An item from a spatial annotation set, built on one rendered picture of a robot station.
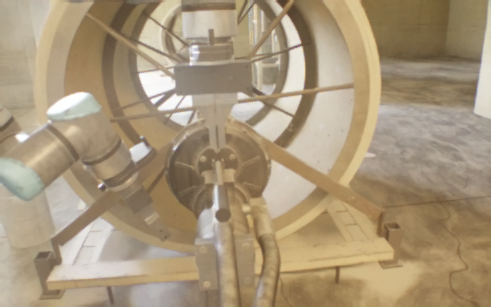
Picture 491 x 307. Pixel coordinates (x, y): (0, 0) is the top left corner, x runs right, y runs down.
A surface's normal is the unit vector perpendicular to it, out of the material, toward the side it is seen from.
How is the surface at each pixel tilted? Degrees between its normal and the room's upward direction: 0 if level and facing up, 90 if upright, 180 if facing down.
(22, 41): 90
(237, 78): 90
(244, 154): 90
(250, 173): 90
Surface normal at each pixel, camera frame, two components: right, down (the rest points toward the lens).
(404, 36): 0.10, 0.34
